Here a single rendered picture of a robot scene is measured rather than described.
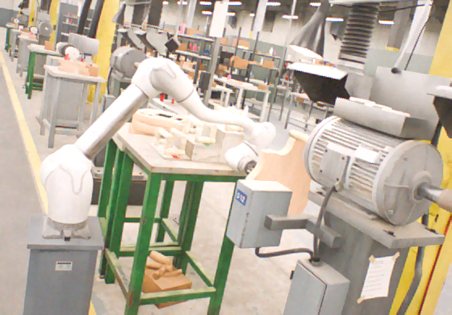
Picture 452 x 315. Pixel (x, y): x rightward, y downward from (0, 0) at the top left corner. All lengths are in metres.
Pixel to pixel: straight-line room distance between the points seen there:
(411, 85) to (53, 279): 1.45
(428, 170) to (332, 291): 0.45
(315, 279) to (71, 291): 0.97
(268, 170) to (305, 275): 0.55
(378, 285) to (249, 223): 0.43
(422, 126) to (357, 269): 0.46
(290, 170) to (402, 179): 0.68
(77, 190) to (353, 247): 1.02
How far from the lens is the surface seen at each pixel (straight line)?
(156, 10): 3.76
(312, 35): 1.59
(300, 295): 1.43
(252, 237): 1.42
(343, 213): 1.38
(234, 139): 2.33
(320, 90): 1.88
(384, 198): 1.28
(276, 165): 1.81
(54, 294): 1.88
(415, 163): 1.31
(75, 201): 1.76
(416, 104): 1.47
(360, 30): 1.65
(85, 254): 1.80
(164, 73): 1.82
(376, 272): 1.42
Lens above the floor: 1.51
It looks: 11 degrees down
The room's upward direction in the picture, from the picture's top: 12 degrees clockwise
